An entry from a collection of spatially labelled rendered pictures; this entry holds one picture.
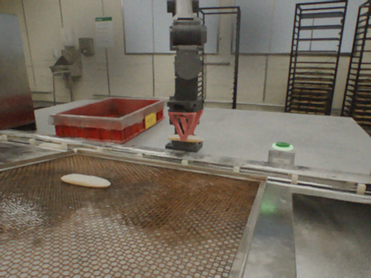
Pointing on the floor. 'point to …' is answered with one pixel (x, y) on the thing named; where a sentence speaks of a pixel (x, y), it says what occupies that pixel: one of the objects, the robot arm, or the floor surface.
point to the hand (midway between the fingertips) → (186, 135)
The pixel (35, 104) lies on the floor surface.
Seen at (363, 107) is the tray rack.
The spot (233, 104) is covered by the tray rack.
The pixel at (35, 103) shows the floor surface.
